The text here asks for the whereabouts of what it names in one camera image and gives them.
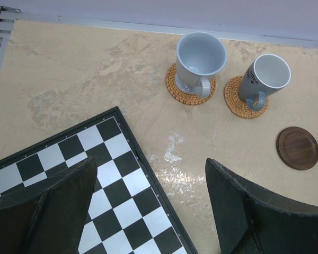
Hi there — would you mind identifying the small white cup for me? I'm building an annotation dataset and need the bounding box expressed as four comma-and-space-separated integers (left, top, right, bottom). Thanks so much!
237, 53, 292, 112

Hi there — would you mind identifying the large light blue cup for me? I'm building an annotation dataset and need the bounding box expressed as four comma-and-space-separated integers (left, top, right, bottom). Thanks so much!
175, 32, 227, 98

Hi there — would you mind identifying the woven rattan coaster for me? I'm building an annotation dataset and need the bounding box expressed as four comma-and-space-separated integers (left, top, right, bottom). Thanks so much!
165, 63, 217, 106
224, 75, 269, 119

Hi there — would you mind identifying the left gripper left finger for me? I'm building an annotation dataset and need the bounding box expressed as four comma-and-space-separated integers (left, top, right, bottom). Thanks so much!
0, 157, 98, 253

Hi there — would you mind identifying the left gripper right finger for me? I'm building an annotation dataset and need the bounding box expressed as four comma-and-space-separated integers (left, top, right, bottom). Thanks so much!
205, 158, 318, 253

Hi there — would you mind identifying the black white chessboard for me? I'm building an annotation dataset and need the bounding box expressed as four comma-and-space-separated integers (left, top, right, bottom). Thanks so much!
0, 107, 196, 253

